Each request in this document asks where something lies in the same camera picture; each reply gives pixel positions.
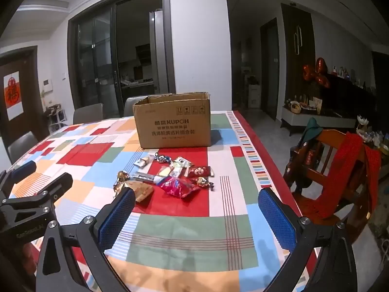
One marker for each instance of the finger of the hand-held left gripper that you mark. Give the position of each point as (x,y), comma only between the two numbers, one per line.
(23,168)
(53,188)

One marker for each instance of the red paper door poster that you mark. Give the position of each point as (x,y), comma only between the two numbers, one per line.
(13,95)

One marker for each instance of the long silver snack packet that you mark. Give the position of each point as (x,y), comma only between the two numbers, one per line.
(146,177)

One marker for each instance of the red foil balloons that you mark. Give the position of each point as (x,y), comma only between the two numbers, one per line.
(319,71)

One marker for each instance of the grey refrigerator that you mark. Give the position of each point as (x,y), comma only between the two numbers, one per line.
(159,51)

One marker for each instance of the woven basket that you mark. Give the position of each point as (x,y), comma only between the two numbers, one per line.
(295,107)

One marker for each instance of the dark wooden door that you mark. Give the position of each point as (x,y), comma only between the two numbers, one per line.
(30,103)

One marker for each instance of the gold round candy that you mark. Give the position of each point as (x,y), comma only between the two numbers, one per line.
(121,175)

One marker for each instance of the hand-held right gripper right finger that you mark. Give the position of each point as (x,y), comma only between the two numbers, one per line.
(276,222)

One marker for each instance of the white spotted snack packet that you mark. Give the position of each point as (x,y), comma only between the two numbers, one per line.
(180,161)

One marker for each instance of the pink snack packet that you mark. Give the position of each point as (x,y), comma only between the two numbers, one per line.
(177,188)

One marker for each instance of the white low cabinet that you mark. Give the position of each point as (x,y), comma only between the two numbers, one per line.
(316,121)

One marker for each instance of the yellow and white snack packet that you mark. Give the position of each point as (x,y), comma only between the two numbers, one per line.
(164,172)

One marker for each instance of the dark sideboard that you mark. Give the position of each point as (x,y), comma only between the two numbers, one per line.
(346,94)

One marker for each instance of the white flower ornament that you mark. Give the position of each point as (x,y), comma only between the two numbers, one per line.
(362,121)

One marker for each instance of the small white snack packet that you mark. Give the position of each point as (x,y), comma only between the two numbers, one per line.
(177,172)

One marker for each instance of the dark framed sliding glass door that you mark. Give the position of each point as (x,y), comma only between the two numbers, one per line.
(97,54)

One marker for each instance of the brown cardboard box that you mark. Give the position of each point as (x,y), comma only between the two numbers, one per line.
(173,124)

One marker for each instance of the grey upholstered chair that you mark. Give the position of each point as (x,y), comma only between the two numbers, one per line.
(88,114)
(22,146)
(133,105)

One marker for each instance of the white wall intercom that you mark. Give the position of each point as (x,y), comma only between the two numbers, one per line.
(47,85)

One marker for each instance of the brown foil snack packet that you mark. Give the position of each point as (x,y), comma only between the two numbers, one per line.
(141,191)

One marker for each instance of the white storage box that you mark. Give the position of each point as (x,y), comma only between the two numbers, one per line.
(254,95)

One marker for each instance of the blue and silver candy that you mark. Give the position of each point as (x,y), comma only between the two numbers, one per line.
(161,158)

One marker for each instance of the brown wooden chair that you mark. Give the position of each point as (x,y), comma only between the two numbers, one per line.
(329,146)

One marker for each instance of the small cluttered rack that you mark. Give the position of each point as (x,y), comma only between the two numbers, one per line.
(56,117)

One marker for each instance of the dark red snack packet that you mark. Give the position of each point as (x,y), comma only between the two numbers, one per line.
(200,171)

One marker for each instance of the green cloth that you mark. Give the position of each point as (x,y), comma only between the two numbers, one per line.
(311,130)

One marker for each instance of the dark hallway door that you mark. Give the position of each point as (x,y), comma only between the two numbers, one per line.
(270,70)

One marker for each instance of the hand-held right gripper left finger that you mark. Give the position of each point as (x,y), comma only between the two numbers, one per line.
(117,216)

